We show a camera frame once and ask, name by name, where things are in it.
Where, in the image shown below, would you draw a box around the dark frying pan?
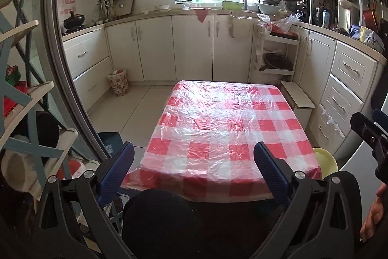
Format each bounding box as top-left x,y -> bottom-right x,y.
258,53 -> 293,71

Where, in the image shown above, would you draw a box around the red white floor bag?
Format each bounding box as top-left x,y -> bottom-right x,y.
57,159 -> 87,181

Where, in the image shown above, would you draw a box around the black countertop appliance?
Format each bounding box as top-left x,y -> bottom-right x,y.
285,0 -> 310,23

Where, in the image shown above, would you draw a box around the white base cabinets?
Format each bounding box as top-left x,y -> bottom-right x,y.
62,12 -> 300,114

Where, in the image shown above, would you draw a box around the white thermo pot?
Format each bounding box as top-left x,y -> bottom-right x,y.
337,0 -> 360,29

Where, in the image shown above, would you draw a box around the dark blue bin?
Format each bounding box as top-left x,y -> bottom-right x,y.
97,132 -> 125,161

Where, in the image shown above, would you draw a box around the yellow plastic stool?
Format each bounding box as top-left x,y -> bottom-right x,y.
312,147 -> 338,181

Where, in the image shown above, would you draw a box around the light blue bowl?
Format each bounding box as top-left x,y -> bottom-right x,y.
257,2 -> 279,14

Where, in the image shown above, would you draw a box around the black wok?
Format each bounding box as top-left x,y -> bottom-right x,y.
63,11 -> 86,32

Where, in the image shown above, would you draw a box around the blue cross-braced shelf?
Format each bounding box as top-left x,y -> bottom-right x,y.
0,0 -> 79,196

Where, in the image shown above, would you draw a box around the pink wall stickers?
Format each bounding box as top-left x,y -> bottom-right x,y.
57,0 -> 76,15

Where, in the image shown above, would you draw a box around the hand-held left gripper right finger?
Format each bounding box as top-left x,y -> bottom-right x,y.
254,142 -> 355,259

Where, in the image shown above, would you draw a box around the white wooden stool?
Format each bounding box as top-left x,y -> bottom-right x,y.
280,81 -> 316,129

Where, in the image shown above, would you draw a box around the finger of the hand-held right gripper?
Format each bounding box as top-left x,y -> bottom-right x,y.
372,108 -> 387,131
350,112 -> 387,156

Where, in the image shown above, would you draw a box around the black round bag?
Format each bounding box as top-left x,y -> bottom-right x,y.
18,112 -> 59,162

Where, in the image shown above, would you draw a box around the person's right hand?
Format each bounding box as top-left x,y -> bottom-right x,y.
360,185 -> 387,243

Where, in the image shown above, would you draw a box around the table with red checkered cloth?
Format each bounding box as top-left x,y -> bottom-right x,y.
121,80 -> 322,202

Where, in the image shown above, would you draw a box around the floral waste bin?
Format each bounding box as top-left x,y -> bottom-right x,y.
107,68 -> 129,97

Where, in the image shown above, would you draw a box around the red hanging pan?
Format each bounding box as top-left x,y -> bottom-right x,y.
363,0 -> 379,33

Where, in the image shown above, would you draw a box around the dark kettle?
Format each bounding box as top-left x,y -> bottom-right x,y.
314,7 -> 329,27

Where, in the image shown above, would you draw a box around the blue food bag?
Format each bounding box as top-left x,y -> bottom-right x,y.
348,24 -> 385,53

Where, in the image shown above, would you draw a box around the white drawer cabinet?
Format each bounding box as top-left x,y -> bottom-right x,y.
299,28 -> 388,159

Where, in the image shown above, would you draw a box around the red white shopping bag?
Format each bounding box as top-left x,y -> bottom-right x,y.
257,13 -> 272,35

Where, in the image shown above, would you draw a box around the sliding door frame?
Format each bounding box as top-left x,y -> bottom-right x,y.
41,0 -> 113,162

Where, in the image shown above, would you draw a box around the pink hanging cloth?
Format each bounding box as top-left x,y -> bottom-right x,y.
194,8 -> 210,23

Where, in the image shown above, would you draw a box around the white trolley rack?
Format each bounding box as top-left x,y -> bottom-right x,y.
249,24 -> 300,84

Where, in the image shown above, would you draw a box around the clear plastic bag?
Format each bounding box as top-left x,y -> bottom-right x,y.
271,13 -> 304,33

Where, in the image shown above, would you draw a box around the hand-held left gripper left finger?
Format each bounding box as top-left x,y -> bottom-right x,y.
38,142 -> 135,259

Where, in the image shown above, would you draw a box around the green basin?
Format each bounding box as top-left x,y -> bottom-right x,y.
221,0 -> 243,11

